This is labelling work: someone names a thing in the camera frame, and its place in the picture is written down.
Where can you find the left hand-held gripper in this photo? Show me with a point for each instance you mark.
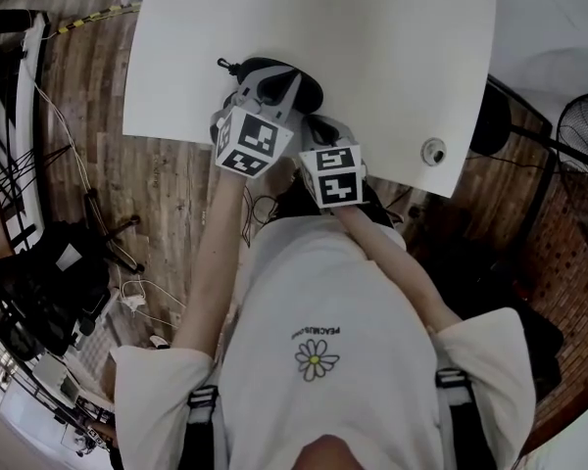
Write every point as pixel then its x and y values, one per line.
pixel 252 140

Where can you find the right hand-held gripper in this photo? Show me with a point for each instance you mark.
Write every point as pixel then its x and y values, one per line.
pixel 335 174

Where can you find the black metal frame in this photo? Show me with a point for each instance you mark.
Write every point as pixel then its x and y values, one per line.
pixel 539 130

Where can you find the black office chair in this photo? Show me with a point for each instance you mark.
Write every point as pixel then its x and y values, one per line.
pixel 34 292

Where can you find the person's head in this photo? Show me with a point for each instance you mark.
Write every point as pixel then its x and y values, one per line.
pixel 330 453

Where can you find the white paper tag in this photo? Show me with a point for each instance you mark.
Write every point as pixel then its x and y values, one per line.
pixel 68 257

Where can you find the white power strip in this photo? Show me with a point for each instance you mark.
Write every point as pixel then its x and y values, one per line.
pixel 133 302

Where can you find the person's left forearm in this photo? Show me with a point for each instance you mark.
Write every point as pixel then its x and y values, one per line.
pixel 206 262

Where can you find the black stair railing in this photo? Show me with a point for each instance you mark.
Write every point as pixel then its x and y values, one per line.
pixel 5 115

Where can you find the black floor fan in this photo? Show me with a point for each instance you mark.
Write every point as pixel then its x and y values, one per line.
pixel 583 130

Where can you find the white flower print t-shirt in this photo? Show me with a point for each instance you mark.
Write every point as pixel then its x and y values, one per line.
pixel 333 287

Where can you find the cluttered white workbench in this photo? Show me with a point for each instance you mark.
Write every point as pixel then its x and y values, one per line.
pixel 34 394

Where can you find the black glasses case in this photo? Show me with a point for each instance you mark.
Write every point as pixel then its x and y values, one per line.
pixel 311 93

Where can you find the yellow black striped floor strip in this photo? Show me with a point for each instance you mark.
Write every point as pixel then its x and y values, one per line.
pixel 95 16

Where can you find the person's right forearm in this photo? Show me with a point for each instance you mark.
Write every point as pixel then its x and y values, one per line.
pixel 397 272

